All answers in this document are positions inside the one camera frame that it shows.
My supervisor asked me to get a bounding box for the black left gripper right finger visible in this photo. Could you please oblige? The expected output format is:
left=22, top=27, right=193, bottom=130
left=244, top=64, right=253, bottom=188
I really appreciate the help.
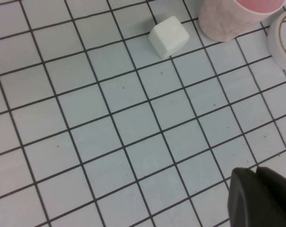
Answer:
left=255, top=166, right=286, bottom=227

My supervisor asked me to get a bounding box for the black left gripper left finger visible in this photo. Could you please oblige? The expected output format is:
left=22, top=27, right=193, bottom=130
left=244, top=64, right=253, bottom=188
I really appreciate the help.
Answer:
left=227, top=167, right=286, bottom=227

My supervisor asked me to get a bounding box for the pink marbled cup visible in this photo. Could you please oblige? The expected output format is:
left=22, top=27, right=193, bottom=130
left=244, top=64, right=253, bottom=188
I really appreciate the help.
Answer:
left=198, top=0, right=286, bottom=43

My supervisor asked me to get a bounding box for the white tape roll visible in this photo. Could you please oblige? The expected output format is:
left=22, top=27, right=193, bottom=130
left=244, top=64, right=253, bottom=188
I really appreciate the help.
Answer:
left=267, top=10, right=286, bottom=70

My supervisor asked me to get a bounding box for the grid-patterned tablecloth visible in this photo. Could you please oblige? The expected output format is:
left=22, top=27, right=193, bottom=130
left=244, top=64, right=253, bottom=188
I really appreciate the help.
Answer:
left=0, top=0, right=286, bottom=227

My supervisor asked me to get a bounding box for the white foam cube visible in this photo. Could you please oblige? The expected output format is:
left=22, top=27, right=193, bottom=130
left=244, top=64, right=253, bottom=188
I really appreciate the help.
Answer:
left=148, top=15, right=190, bottom=60

